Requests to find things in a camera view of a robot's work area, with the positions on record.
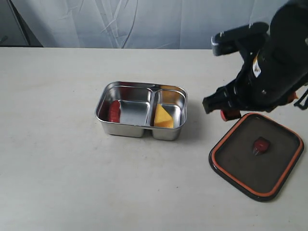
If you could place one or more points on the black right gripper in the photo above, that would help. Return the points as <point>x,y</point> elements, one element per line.
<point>268,79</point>

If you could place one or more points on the dark transparent lunch box lid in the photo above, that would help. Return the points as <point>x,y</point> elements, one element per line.
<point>256,156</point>

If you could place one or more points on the yellow toy cheese wedge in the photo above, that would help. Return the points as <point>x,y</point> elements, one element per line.
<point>162,118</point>

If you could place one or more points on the red toy sausage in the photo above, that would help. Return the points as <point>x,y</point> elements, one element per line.
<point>114,112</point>

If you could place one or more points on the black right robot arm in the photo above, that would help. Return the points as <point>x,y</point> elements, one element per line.
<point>288,31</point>

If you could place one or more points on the stainless steel lunch box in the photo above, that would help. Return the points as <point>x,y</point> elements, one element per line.
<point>138,103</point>

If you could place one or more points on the blue-grey backdrop cloth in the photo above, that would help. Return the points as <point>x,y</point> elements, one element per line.
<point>139,24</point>

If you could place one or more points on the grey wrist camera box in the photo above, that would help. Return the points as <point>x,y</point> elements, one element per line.
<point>244,39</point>

